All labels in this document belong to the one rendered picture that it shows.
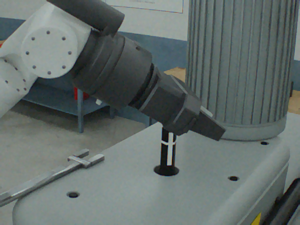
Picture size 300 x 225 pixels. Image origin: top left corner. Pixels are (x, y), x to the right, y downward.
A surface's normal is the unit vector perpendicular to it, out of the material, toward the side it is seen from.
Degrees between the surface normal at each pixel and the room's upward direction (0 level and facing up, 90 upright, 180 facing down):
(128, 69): 73
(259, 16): 90
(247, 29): 90
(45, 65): 98
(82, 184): 0
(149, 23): 90
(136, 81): 81
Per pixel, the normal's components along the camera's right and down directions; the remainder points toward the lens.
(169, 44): -0.55, 0.27
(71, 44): 0.11, 0.47
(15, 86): 0.77, -0.60
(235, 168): 0.04, -0.94
